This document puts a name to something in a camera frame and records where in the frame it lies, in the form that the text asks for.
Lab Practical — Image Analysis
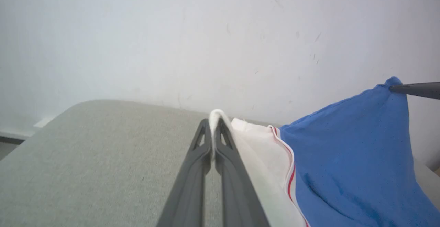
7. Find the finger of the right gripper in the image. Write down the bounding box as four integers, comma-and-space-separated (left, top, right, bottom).
389, 82, 440, 100

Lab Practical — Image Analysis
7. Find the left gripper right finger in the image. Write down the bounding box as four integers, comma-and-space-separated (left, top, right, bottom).
214, 118, 271, 227

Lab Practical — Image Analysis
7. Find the grey fabric sofa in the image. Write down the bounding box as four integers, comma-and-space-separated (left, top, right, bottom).
0, 99, 440, 227

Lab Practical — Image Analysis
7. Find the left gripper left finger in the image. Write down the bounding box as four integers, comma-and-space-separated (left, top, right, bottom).
156, 118, 212, 227

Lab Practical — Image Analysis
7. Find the blue sweatshirt with white lettering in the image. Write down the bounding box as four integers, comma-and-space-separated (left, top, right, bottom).
208, 76, 440, 227

